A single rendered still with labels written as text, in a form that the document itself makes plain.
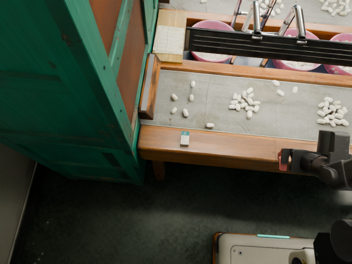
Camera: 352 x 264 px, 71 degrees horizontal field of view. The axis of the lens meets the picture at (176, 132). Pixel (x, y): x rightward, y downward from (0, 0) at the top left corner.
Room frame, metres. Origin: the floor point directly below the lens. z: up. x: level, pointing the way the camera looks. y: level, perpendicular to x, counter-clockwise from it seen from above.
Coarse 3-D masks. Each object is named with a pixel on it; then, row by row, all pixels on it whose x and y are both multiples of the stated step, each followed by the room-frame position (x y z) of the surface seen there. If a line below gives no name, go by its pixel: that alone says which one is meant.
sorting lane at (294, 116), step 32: (160, 96) 0.57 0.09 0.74; (224, 96) 0.61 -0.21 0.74; (256, 96) 0.62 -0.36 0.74; (288, 96) 0.64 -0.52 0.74; (320, 96) 0.65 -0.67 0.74; (192, 128) 0.43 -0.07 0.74; (224, 128) 0.44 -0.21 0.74; (256, 128) 0.46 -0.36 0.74; (288, 128) 0.47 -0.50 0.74; (320, 128) 0.49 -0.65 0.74
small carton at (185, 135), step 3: (183, 132) 0.39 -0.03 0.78; (186, 132) 0.39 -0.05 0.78; (189, 132) 0.39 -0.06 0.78; (183, 135) 0.37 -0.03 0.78; (186, 135) 0.37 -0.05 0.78; (189, 135) 0.38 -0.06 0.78; (183, 138) 0.36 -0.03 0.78; (186, 138) 0.36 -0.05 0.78; (180, 141) 0.35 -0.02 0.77; (183, 141) 0.34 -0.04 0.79; (186, 141) 0.35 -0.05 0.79; (180, 144) 0.33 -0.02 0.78; (183, 144) 0.33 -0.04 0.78; (186, 144) 0.33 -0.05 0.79
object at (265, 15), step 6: (240, 0) 1.02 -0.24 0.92; (270, 0) 1.03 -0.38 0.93; (276, 0) 1.03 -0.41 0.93; (270, 6) 1.02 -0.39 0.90; (234, 12) 1.03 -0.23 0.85; (240, 12) 1.03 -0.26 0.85; (246, 12) 1.03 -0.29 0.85; (270, 12) 1.03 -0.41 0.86; (234, 18) 1.02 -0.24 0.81; (264, 18) 1.02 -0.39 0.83; (234, 24) 1.03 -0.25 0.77; (264, 24) 1.02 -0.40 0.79
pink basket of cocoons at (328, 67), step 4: (336, 36) 1.02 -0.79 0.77; (340, 36) 1.03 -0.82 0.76; (344, 36) 1.03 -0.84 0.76; (348, 36) 1.03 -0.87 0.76; (332, 40) 1.00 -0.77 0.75; (340, 40) 1.02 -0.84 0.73; (344, 40) 1.03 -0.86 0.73; (348, 40) 1.03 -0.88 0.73; (324, 64) 0.89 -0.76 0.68; (328, 68) 0.86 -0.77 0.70; (336, 68) 0.82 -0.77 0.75; (340, 68) 0.81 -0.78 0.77; (328, 72) 0.85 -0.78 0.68; (332, 72) 0.84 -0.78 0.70; (340, 72) 0.81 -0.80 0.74; (344, 72) 0.80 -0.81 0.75; (348, 72) 0.79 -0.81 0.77
